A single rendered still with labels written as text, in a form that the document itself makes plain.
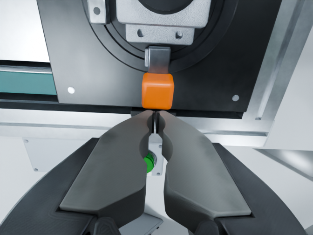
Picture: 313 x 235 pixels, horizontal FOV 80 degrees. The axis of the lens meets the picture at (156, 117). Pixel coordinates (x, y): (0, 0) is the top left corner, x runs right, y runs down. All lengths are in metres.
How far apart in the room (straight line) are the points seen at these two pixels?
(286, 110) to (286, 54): 0.19
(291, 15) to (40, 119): 0.33
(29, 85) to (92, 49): 0.11
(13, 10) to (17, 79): 0.08
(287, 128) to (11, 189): 0.65
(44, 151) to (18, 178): 0.25
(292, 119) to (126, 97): 0.34
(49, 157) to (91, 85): 0.15
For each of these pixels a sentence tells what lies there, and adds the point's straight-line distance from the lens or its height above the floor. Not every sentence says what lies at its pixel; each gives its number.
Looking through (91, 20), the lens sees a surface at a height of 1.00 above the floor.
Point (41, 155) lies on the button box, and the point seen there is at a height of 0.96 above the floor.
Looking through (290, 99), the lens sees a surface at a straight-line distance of 0.44.
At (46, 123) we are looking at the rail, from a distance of 0.31.
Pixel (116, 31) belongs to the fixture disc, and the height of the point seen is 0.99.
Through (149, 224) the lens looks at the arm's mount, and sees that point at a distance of 0.57.
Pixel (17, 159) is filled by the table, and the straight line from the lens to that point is 0.53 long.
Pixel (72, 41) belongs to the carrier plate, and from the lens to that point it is 0.23.
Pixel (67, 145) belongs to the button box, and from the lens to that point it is 0.31.
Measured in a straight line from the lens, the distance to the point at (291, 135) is 0.49.
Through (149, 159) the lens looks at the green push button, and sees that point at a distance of 0.28.
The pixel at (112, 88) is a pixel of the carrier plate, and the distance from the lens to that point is 0.23.
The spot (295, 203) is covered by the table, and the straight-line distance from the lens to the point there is 0.66.
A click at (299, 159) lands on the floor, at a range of 1.99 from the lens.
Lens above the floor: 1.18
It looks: 61 degrees down
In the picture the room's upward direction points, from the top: 179 degrees clockwise
